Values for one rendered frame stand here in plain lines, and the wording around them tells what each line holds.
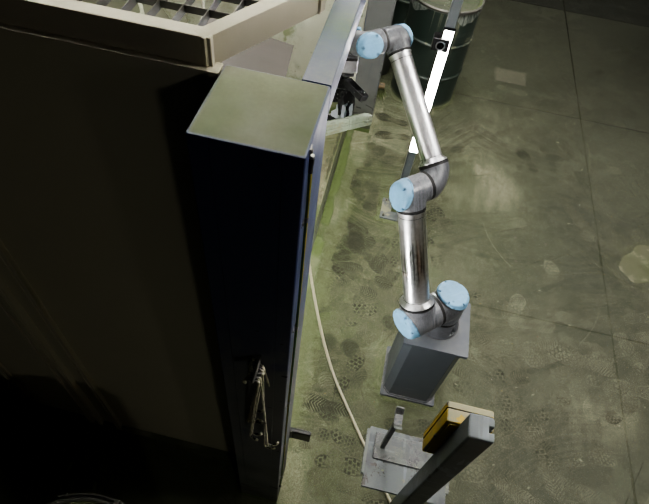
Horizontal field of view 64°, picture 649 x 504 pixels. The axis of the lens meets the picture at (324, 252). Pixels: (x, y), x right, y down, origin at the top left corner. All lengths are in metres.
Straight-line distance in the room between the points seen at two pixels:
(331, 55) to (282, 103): 0.16
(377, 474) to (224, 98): 1.58
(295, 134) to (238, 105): 0.11
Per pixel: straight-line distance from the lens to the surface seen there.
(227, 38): 0.92
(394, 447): 2.13
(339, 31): 1.02
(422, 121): 2.07
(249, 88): 0.86
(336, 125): 2.08
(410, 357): 2.64
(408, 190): 1.97
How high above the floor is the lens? 2.79
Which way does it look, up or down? 53 degrees down
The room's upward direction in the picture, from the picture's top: 9 degrees clockwise
